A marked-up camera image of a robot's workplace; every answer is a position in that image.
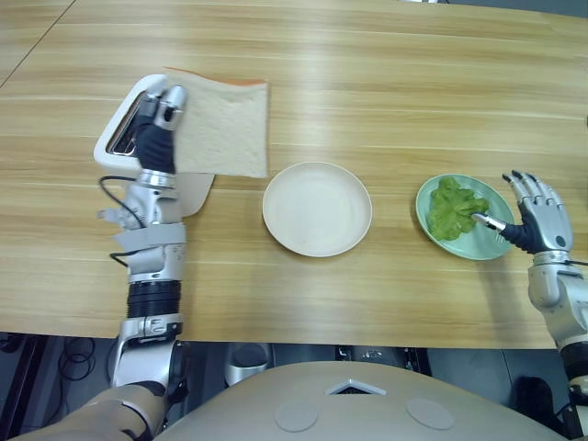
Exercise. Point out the cream round plate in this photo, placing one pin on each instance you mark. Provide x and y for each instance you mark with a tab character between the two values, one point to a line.
317	209

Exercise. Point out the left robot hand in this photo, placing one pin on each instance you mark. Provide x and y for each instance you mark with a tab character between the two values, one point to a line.
156	147

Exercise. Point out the cream toaster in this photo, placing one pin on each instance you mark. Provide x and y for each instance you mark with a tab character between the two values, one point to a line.
119	133

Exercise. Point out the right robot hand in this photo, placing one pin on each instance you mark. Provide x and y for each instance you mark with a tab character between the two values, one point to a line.
544	220

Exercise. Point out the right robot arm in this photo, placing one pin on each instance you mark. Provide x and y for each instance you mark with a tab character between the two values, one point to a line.
558	298

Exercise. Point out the green lettuce leaf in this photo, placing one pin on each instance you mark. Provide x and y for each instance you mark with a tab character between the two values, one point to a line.
452	209

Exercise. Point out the bread slice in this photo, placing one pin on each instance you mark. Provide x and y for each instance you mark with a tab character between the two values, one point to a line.
225	128

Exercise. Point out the robot body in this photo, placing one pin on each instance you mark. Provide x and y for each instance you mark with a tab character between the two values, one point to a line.
349	404

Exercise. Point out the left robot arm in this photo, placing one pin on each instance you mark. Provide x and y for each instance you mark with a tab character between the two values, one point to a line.
147	275

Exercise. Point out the green round plate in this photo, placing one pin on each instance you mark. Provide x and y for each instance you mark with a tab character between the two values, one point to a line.
487	239

